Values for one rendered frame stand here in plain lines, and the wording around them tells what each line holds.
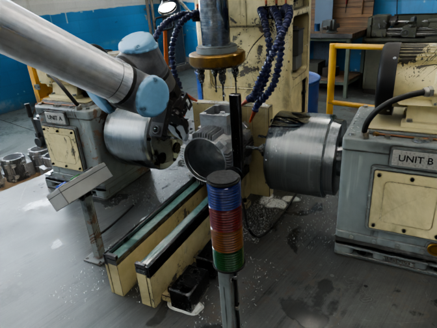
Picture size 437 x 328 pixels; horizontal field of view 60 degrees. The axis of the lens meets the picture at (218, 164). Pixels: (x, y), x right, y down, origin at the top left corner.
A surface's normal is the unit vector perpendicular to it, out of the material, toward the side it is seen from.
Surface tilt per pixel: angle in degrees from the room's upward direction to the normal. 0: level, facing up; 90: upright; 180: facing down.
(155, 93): 93
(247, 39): 90
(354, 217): 90
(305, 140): 51
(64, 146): 90
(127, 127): 62
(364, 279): 0
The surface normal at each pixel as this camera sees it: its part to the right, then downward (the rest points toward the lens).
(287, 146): -0.42, -0.14
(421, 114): -0.46, 0.21
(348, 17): -0.63, 0.37
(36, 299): -0.07, -0.91
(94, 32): 0.78, 0.22
